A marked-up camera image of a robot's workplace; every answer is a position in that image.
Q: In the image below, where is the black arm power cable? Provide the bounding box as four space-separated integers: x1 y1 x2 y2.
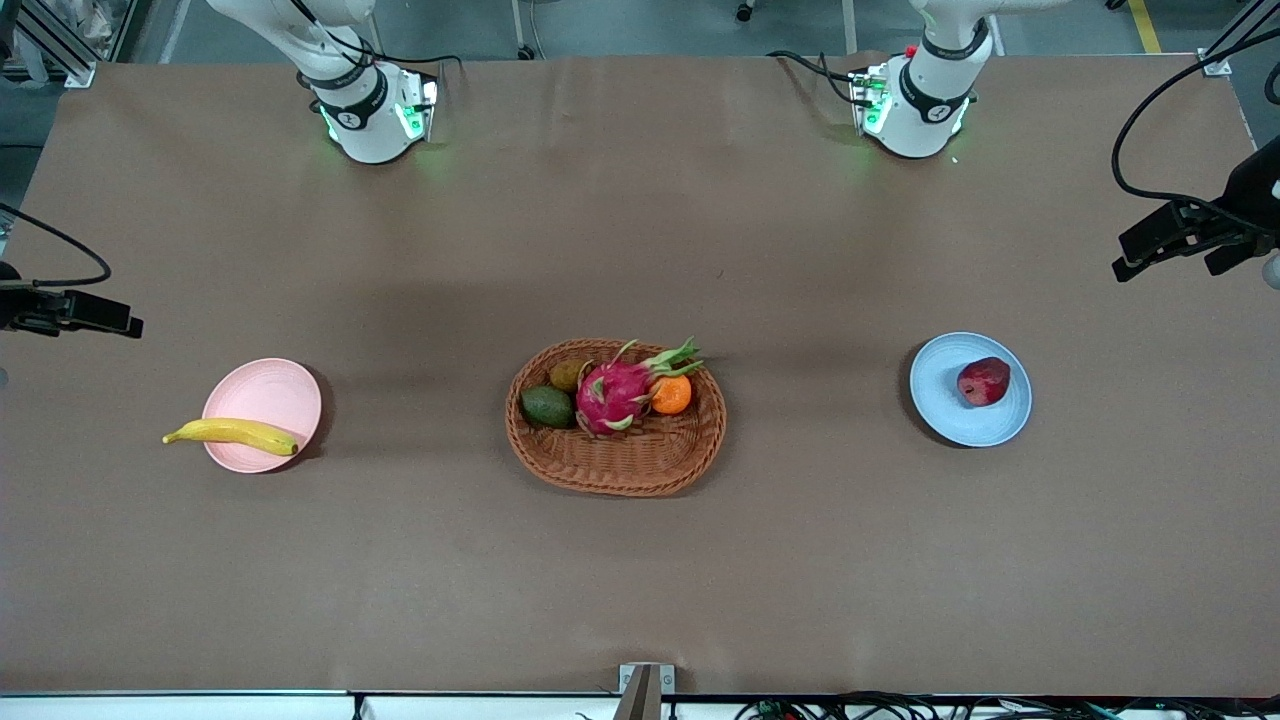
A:
765 48 871 109
290 0 464 73

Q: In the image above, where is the light blue round plate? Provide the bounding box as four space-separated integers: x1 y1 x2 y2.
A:
908 331 1033 449

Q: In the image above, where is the brown wicker basket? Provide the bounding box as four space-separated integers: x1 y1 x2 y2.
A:
504 338 728 499

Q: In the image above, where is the grey metal table bracket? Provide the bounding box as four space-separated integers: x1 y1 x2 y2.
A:
618 663 676 720

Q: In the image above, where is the green avocado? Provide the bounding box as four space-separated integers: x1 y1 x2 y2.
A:
519 385 575 431

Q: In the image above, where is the dark red apple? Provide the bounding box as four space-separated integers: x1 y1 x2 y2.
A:
957 357 1012 408

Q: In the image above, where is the yellow banana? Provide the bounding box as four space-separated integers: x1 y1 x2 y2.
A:
163 418 300 458

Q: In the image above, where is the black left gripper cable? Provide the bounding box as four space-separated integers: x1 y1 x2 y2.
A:
1112 25 1280 237

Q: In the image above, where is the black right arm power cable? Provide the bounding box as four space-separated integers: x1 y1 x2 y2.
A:
290 0 464 73

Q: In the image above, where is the tangled black cable bundle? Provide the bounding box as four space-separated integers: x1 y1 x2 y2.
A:
735 692 1280 720

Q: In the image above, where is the pink dragon fruit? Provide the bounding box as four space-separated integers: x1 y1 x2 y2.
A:
575 337 704 438

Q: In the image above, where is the brown table cover sheet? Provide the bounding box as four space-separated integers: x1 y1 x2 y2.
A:
0 52 1280 698

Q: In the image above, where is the aluminium frame profile with bracket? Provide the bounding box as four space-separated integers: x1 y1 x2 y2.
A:
0 0 97 89
1200 0 1280 77

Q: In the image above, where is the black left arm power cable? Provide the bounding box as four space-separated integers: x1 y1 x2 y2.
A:
765 48 871 109

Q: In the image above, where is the pink round plate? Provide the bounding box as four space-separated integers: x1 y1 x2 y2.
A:
202 358 324 473

